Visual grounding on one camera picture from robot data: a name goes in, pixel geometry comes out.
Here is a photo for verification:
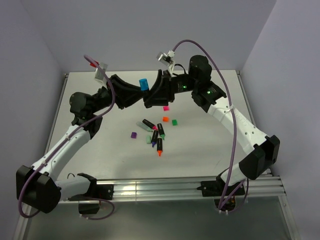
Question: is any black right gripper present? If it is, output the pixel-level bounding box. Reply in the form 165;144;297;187
142;69;198;107

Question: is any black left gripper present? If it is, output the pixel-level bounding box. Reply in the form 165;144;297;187
89;74;148;115

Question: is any blue pen cap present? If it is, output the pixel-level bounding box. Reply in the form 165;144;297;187
139;78;149;92

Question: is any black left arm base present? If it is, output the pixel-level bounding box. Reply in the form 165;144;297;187
67;184;115;219

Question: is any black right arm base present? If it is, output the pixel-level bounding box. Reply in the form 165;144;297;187
197;177;249;213

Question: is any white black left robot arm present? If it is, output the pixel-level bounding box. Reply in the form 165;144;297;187
16;74;149;218

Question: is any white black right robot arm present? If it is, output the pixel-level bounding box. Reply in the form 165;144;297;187
139;55;280;195

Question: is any orange pen cap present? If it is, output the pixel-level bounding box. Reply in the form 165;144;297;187
162;116;169;122

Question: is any purple pen cap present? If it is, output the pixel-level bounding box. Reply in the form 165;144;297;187
130;132;138;139

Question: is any pale green pen cap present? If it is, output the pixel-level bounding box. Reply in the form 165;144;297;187
146;135;152;144

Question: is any black pink tip highlighter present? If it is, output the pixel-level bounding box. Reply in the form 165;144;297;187
142;119;158;130

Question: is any pale green capped highlighter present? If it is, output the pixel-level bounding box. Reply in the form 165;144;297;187
136;121;153;132

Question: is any black green tip highlighter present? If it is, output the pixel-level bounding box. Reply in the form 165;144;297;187
157;123;166;140

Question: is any black orange tip highlighter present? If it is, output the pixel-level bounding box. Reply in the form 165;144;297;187
157;138;163;157

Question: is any black purple tip highlighter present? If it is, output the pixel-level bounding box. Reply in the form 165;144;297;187
151;130;159;147

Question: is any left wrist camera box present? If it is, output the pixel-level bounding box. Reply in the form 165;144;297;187
94;62;108;88

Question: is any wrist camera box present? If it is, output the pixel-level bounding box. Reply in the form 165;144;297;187
156;50;176;76
94;62;108;88

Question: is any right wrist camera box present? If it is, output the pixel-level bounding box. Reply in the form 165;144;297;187
156;50;176;76

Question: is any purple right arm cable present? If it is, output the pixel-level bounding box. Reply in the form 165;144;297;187
172;39;250;214

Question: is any aluminium front rail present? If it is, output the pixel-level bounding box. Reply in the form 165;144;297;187
24;176;286;205

